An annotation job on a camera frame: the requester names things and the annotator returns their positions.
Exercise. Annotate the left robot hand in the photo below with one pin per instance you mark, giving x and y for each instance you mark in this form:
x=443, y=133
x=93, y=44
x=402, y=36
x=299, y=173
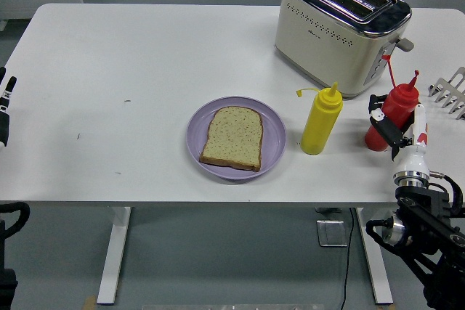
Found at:
x=3, y=123

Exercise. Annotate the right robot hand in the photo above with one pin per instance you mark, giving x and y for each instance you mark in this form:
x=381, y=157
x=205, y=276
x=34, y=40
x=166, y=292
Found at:
x=414, y=161

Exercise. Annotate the purple plate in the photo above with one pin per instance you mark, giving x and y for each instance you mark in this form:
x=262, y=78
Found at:
x=270, y=135

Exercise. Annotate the metal toast rack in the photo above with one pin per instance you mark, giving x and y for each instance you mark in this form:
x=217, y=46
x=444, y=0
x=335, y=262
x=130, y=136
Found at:
x=450, y=92

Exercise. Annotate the cream and chrome toaster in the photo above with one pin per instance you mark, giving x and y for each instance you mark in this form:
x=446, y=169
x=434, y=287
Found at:
x=327, y=45

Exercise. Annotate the white table leg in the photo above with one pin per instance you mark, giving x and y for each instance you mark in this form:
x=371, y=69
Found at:
x=114, y=252
x=376, y=252

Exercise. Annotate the yellow squeeze bottle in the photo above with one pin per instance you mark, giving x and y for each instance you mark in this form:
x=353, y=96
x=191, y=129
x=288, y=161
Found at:
x=319, y=125

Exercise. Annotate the metal floor outlet plate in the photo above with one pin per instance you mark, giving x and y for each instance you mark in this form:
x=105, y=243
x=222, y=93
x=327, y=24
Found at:
x=332, y=233

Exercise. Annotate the red squeeze bottle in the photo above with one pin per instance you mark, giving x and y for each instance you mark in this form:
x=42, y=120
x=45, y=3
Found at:
x=399, y=103

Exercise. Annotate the bread slice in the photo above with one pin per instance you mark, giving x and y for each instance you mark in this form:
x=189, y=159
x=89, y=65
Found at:
x=234, y=137

